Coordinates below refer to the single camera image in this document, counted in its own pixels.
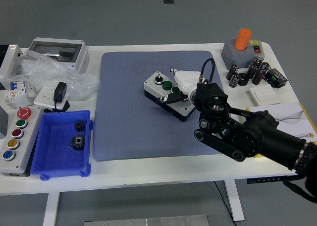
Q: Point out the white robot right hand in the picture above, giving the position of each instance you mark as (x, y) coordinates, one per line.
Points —
(185, 80)

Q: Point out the four-button grey control box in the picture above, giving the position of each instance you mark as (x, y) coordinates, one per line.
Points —
(158, 91)

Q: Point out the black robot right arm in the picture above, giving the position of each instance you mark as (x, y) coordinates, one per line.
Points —
(252, 136)

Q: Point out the five-button grey control box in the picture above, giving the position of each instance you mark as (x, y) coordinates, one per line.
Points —
(26, 136)

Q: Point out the dark cylindrical capacitor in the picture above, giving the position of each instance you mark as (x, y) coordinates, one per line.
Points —
(258, 76)
(232, 72)
(234, 81)
(252, 71)
(257, 62)
(265, 66)

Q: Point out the grey block base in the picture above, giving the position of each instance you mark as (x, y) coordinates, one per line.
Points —
(235, 57)

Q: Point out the blue-grey mat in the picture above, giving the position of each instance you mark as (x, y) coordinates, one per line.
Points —
(133, 127)

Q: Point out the orange cylinder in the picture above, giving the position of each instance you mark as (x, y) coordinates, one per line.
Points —
(243, 39)

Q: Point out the dark floor outlet cover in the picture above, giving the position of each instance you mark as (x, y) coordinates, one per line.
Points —
(168, 1)

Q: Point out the black module green terminals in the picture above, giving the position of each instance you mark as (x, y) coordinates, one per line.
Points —
(276, 77)

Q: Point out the white yellow-edged booklet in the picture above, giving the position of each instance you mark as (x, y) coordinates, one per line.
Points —
(289, 112)

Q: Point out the small black gear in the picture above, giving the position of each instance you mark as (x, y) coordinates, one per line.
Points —
(79, 126)

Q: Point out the large black gear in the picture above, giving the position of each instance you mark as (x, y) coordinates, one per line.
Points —
(78, 142)

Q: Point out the black power adapter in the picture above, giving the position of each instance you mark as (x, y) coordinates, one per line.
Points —
(60, 92)

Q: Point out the black table control panel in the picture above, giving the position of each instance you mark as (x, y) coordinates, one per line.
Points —
(265, 180)

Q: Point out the white table leg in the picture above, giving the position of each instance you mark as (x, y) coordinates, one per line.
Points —
(50, 208)
(235, 201)

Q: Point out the grey distribution box clear lid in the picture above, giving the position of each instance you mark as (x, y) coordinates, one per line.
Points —
(55, 50)

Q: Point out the clear plastic bag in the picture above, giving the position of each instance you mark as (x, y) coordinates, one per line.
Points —
(47, 70)

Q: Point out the blue plastic bin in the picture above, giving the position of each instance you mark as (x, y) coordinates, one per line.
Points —
(55, 159)

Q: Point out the white circuit breaker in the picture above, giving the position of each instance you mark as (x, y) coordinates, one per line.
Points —
(17, 88)

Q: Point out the white breaker orange marks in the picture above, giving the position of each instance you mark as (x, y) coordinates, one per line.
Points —
(11, 97)

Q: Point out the white switch red button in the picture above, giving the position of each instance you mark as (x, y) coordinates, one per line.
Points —
(257, 48)

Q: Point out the white wall switch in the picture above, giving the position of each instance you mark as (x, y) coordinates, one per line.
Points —
(263, 95)

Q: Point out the white wall socket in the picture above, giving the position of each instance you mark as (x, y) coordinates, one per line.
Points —
(43, 97)

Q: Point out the white plastic enclosure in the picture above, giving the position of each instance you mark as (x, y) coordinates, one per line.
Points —
(10, 57)

